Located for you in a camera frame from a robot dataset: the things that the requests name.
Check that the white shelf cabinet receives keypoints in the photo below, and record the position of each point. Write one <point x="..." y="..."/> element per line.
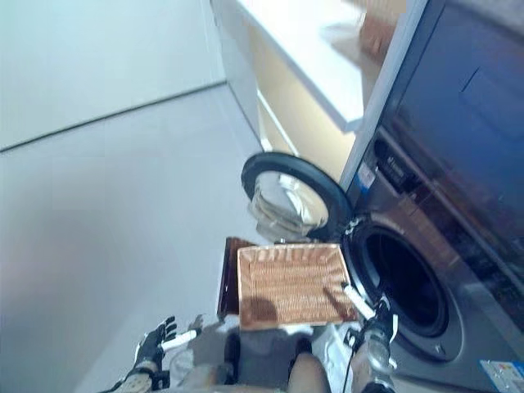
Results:
<point x="294" y="73"/>

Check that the wicker laundry basket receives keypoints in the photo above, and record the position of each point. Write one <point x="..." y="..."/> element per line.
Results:
<point x="286" y="282"/>

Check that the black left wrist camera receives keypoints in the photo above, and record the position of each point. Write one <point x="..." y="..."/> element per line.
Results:
<point x="163" y="378"/>

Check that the brown glossy stool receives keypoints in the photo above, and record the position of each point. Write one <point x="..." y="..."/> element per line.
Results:
<point x="229" y="278"/>

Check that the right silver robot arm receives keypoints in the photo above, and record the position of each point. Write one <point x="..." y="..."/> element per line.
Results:
<point x="372" y="360"/>

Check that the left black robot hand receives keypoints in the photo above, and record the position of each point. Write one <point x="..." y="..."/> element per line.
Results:
<point x="153" y="344"/>

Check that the grey washing machine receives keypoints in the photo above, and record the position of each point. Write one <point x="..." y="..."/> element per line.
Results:
<point x="442" y="204"/>

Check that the blue white washer label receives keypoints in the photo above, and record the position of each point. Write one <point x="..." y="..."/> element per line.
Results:
<point x="365" y="180"/>

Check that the round glass washer door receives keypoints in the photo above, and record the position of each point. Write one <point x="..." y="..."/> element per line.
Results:
<point x="294" y="192"/>

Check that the blue white energy label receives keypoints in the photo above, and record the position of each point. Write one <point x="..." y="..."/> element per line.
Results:
<point x="501" y="374"/>

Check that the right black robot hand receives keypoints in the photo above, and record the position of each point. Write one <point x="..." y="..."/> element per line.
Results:
<point x="376" y="317"/>

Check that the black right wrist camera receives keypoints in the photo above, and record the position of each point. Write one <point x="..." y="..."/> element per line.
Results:
<point x="351" y="339"/>

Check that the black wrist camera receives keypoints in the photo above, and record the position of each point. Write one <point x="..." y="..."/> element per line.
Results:
<point x="351" y="339"/>
<point x="163" y="378"/>

